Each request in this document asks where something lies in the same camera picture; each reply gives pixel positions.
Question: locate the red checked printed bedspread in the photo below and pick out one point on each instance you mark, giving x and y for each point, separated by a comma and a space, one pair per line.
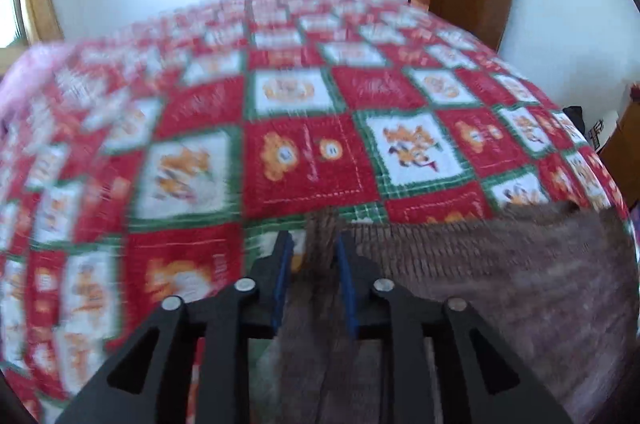
300, 164

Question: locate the wooden cabinet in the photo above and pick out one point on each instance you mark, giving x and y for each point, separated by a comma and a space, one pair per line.
622, 144

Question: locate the brown sun-pattern sweater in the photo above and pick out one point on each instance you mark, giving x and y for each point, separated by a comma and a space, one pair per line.
500, 279

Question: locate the window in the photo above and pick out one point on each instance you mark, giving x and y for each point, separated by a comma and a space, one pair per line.
12, 9

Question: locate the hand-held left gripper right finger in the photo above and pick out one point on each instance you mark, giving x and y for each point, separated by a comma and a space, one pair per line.
347, 289

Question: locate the white printed bag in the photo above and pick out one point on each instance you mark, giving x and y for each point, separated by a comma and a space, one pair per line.
596, 134

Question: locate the black bag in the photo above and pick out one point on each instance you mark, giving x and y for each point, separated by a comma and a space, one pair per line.
574, 118

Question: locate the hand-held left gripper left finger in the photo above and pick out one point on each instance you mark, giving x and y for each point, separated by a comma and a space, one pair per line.
282, 279

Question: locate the pink quilt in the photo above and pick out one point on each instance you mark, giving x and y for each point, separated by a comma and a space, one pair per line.
25, 74

